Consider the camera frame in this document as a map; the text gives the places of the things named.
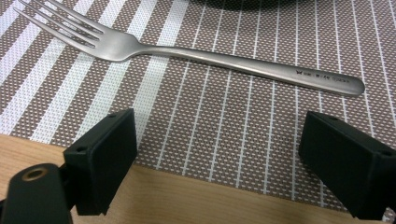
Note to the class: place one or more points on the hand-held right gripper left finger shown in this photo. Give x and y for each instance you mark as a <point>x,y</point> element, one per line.
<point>99,161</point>

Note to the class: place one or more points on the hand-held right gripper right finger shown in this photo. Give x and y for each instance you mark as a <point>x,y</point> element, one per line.
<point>351,168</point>

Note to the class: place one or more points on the silver metal fork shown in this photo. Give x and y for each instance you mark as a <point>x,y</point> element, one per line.
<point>199,57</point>

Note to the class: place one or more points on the brown white striped placemat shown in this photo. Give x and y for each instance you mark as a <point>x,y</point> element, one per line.
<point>236,124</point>

